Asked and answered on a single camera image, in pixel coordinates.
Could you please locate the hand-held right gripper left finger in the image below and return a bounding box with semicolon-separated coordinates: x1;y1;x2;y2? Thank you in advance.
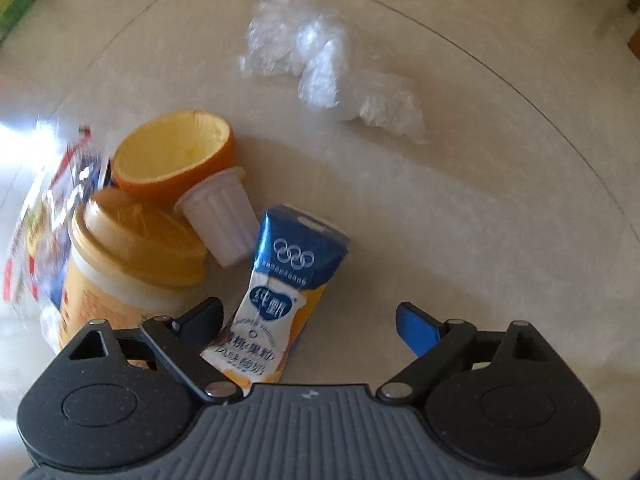
65;296;246;404

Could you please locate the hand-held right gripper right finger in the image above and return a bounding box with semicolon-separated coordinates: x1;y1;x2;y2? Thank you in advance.
376;301;551;406

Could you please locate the blue and white milk carton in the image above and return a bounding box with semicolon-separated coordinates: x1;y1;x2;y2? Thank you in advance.
200;204;352;386

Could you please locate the clear plastic wrap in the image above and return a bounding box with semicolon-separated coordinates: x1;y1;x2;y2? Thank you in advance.
237;0;428;143

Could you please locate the white ribbed plastic cup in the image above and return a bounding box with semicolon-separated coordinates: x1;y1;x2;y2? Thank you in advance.
174;167;260;268

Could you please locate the yellow lidded paper cup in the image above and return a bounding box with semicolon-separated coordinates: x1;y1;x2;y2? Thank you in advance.
57;187;208;362

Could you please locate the hollow orange peel half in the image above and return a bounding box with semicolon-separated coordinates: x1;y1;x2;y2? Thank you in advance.
111;110;237;207

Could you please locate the clear printed snack bag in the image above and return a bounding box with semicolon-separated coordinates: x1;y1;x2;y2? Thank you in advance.
0;125;113;351

